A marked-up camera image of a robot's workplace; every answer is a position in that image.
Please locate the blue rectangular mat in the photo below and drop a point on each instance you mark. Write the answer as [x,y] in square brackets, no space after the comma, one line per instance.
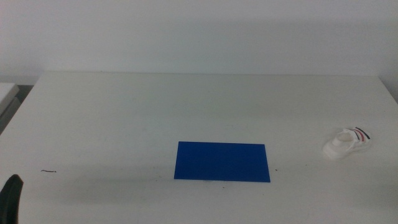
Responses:
[221,161]

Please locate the small dark thread scrap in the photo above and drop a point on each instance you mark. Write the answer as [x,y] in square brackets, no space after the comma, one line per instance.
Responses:
[48,170]

